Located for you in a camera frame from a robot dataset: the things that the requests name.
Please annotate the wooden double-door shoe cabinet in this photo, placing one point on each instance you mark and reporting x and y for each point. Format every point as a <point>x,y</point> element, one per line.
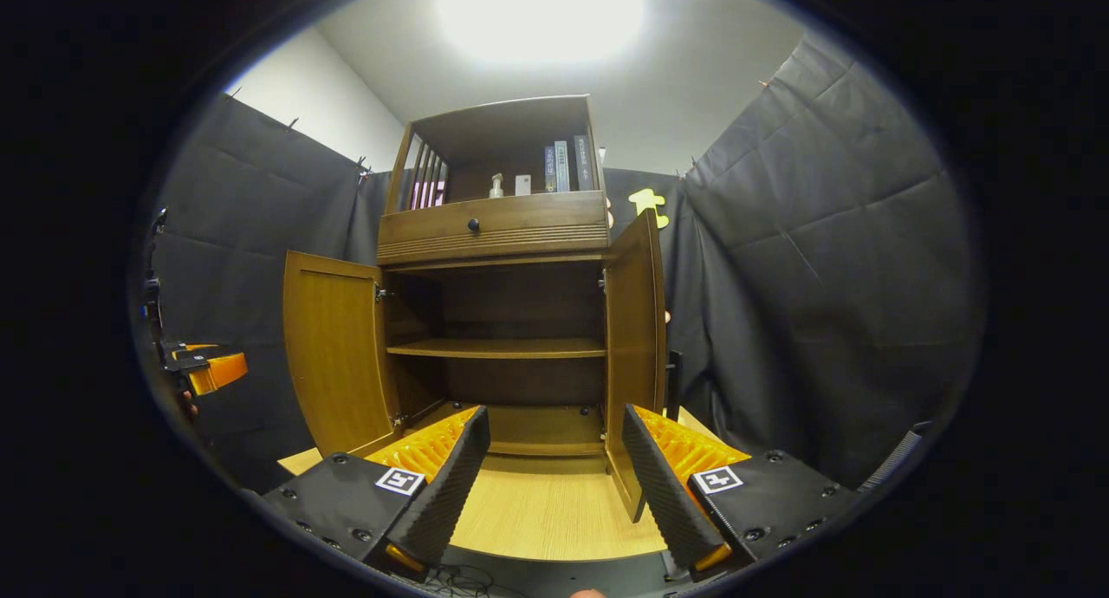
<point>498,348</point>

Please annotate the wooden drawer with black knob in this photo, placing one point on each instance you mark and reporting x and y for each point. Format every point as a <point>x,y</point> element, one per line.
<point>537,221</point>

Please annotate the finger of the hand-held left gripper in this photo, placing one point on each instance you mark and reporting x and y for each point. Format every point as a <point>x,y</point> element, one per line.
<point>217,374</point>
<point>197,350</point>

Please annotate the black backdrop cloth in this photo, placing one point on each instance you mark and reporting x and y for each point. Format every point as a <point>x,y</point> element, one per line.
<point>823,251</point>

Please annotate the wooden cabinet door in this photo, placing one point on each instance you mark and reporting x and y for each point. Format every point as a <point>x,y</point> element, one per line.
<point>632,338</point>
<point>333,355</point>

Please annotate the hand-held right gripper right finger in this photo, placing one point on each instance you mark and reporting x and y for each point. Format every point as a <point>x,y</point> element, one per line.
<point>663,485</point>

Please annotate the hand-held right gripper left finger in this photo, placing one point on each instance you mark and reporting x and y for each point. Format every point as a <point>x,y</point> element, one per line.
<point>455,485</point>

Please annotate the small pump bottle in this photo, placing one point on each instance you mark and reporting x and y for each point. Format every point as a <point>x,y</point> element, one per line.
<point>496,188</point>

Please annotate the dark blue book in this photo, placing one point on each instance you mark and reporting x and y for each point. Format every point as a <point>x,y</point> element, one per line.
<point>550,169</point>

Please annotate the grey book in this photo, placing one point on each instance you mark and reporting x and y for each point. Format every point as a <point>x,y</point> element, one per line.
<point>562,166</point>

